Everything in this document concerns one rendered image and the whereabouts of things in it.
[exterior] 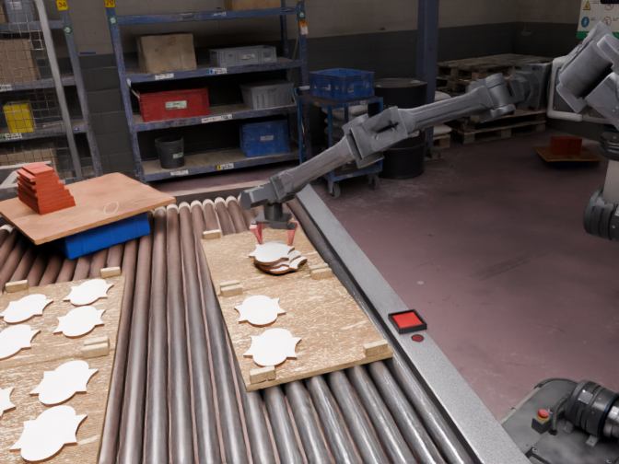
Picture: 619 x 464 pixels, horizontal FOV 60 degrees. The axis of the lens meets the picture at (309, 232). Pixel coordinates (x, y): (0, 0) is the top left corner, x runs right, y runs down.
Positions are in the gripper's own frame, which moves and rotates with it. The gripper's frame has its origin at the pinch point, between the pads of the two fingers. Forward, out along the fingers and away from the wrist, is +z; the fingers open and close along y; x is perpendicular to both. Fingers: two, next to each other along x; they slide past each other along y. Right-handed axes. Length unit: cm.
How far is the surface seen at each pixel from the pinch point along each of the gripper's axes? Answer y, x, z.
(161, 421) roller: -5, -71, 7
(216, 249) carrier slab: -22.5, 4.8, 6.3
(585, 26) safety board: 208, 547, -18
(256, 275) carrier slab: -3.3, -11.0, 5.8
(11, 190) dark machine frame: -125, 36, 1
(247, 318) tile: 2.0, -35.5, 4.2
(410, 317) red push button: 43, -26, 5
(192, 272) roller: -25.4, -9.0, 7.8
